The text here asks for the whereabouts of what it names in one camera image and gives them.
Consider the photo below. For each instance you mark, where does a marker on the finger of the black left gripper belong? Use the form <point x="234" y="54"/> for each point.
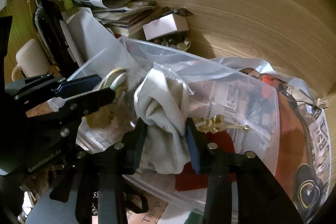
<point x="76" y="106"/>
<point x="55" y="86"/>

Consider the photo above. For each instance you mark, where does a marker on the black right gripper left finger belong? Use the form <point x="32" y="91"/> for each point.
<point x="114" y="195"/>

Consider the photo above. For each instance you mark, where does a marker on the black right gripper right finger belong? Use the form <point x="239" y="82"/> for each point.
<point x="261" y="199"/>

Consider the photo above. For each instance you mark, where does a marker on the grey white cloth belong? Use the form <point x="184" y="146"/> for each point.
<point x="162" y="102"/>

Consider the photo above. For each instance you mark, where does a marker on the cream ceramic mug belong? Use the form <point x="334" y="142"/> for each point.
<point x="31" y="61"/>

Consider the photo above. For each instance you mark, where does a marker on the wanted poster newspaper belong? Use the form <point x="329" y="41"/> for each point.
<point x="304" y="157"/>

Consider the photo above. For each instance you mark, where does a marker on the dark wine bottle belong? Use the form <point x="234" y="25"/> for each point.
<point x="47" y="20"/>

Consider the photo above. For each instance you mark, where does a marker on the clear plastic storage bin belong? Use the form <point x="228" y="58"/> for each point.
<point x="214" y="89"/>

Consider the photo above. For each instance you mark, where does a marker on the red and gold item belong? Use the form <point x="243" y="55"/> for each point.
<point x="212" y="159"/>

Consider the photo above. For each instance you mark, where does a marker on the stack of books and papers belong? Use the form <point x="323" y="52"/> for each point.
<point x="125" y="20"/>

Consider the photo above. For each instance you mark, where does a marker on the small white box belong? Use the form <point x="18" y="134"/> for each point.
<point x="166" y="25"/>

